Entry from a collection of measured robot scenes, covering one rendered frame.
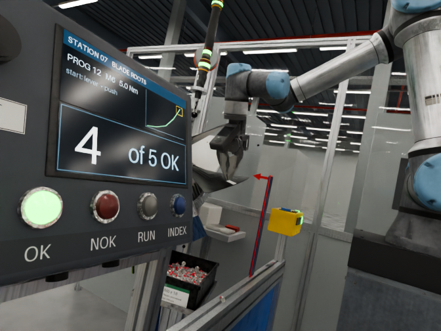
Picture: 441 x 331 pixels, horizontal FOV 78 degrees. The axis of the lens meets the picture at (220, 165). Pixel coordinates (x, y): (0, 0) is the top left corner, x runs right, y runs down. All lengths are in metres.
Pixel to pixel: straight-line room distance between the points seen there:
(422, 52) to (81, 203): 0.72
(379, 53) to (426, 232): 0.49
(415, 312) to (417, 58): 0.54
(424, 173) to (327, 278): 1.05
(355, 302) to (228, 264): 1.11
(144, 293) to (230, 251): 1.33
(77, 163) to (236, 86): 0.67
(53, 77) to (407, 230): 0.79
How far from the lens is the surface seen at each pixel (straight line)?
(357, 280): 0.74
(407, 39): 0.81
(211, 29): 1.17
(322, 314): 1.68
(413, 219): 0.83
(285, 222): 1.11
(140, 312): 0.46
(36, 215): 0.20
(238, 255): 1.73
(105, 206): 0.23
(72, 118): 0.23
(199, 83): 1.09
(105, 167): 0.24
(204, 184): 0.85
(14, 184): 0.21
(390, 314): 0.76
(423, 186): 0.68
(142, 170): 0.27
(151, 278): 0.43
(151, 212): 0.27
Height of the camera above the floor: 1.16
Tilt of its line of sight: 2 degrees up
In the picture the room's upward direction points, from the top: 12 degrees clockwise
